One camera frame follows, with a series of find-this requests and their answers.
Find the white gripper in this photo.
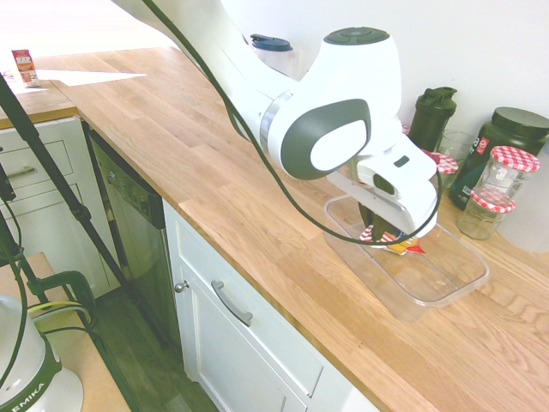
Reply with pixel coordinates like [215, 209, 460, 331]
[328, 171, 439, 244]

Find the red white chip bag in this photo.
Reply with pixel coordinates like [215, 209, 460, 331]
[359, 225, 426, 255]

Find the clear plastic container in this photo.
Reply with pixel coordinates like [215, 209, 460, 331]
[324, 195, 491, 324]

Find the clear drinking glass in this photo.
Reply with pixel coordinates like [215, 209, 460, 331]
[437, 130, 478, 190]

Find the dark green shaker bottle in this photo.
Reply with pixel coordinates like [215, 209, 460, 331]
[407, 86, 458, 152]

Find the dark Vega protein tub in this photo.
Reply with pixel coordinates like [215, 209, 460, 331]
[449, 106, 549, 211]

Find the white kitchen cabinet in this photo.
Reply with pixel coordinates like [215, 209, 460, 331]
[162, 199, 378, 412]

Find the clear pitcher with blue lid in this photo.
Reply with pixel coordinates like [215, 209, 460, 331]
[250, 33, 301, 82]

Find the dark dishwasher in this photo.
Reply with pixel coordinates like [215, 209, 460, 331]
[83, 122, 181, 344]

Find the dark green clamp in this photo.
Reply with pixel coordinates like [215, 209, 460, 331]
[23, 270, 98, 331]

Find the white drawer cabinet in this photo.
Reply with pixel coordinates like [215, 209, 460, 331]
[0, 115, 121, 297]

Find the red and white carton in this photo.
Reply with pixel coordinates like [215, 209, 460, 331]
[11, 48, 42, 89]

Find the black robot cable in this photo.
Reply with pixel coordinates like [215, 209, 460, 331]
[141, 0, 443, 250]

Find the silver drawer handle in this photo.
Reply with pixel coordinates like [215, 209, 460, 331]
[210, 281, 254, 327]

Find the black camera tripod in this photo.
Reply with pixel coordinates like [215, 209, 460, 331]
[0, 72, 171, 348]

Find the brass drawer handle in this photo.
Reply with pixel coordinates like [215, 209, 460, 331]
[6, 166, 38, 181]

